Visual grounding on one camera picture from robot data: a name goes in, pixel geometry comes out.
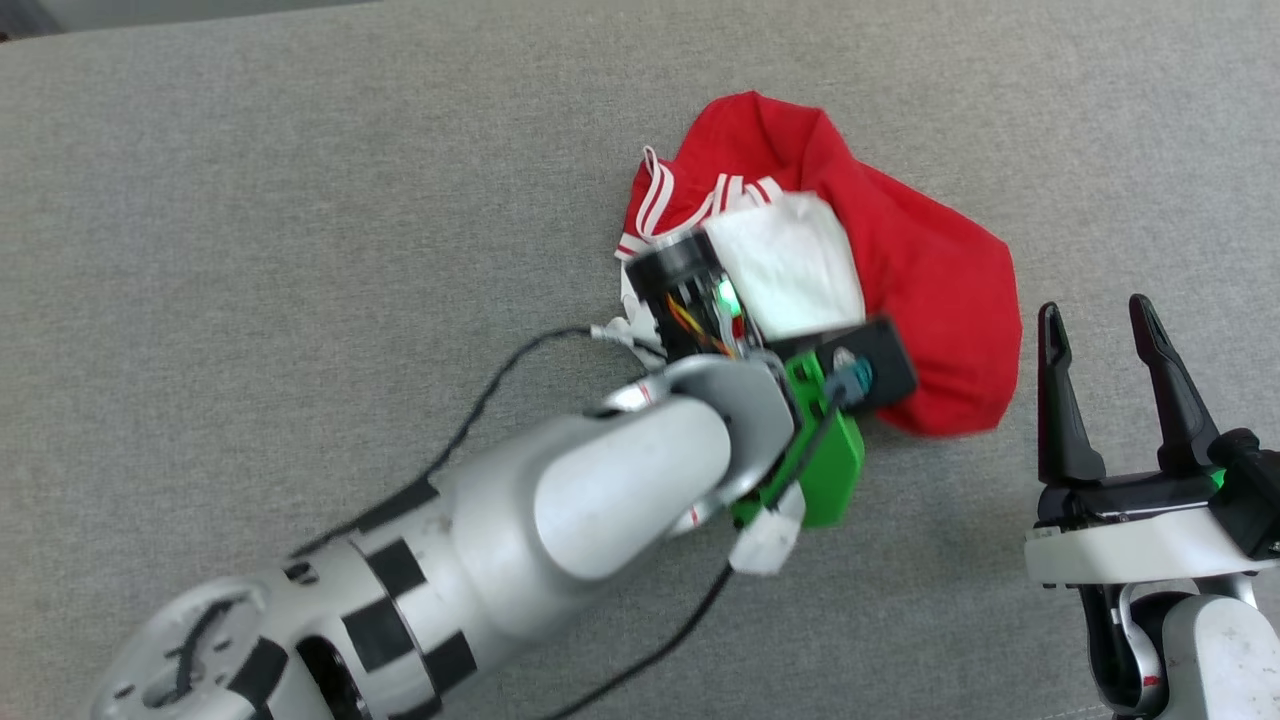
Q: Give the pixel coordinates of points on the red garment with white sleeves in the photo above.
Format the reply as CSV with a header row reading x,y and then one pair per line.
x,y
930,280

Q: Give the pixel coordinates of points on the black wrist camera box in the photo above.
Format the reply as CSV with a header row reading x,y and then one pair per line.
x,y
1255,500
885,360

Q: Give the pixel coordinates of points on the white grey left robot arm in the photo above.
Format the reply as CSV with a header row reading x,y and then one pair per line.
x,y
600,480

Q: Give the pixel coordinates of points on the black cylindrical left gripper motor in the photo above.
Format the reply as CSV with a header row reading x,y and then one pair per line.
x,y
670,265

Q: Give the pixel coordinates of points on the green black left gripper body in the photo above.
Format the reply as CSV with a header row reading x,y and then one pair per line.
x,y
840,470

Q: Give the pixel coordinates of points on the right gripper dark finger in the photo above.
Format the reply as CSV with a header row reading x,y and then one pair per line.
x,y
1060,430
1180,420

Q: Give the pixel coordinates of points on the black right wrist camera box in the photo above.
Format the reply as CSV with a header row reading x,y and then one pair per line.
x,y
1255,500

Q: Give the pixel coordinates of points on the grey fabric sofa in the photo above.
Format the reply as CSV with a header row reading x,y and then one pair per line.
x,y
250,200

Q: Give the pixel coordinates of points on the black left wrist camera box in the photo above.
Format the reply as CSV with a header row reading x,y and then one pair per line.
x,y
885,360

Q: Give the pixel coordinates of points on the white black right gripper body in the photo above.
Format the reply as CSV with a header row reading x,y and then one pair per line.
x,y
1120,545

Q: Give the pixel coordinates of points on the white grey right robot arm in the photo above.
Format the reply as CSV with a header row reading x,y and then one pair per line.
x,y
1220,660

